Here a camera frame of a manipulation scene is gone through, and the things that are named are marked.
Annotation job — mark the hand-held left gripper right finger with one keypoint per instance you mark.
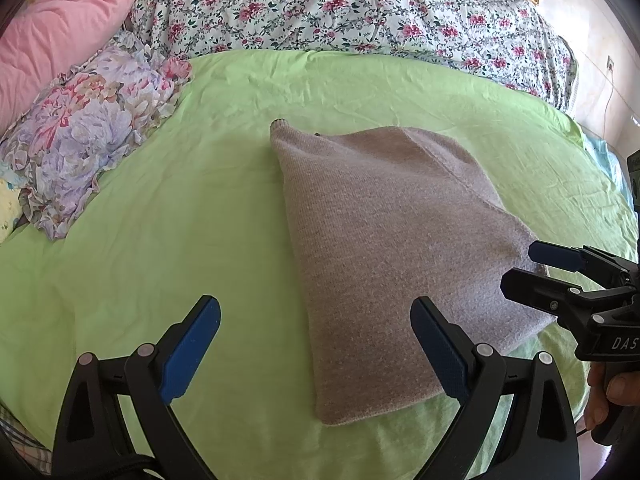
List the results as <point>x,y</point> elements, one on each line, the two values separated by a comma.
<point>442,350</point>

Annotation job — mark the person's right hand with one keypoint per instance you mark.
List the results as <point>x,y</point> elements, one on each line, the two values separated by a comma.
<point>597,400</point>

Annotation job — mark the yellow cloth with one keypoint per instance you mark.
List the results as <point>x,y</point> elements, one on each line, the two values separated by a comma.
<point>9,205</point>

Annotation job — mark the floral bedspread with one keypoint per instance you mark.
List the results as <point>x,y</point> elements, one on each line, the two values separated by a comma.
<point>350,5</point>

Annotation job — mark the light blue cloth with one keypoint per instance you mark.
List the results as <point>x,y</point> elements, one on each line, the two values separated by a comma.
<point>602,160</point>

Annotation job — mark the plaid cloth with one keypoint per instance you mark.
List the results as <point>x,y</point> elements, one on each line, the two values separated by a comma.
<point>20,440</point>

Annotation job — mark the beige knit sweater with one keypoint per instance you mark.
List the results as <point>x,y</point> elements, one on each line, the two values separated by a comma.
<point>395,260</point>

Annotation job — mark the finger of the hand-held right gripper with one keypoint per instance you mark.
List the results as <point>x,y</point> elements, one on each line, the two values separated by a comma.
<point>535,290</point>
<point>560,257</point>

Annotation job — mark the pink pillow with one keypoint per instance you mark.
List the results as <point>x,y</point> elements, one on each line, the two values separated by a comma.
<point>65,25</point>

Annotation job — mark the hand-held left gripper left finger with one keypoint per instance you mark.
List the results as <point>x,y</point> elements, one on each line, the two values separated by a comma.
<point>192,345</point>

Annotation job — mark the ruffled floral pillow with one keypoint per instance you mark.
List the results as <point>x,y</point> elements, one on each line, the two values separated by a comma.
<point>85,130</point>

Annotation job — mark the green bed sheet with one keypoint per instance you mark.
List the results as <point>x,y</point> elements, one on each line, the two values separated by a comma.
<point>165,200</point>

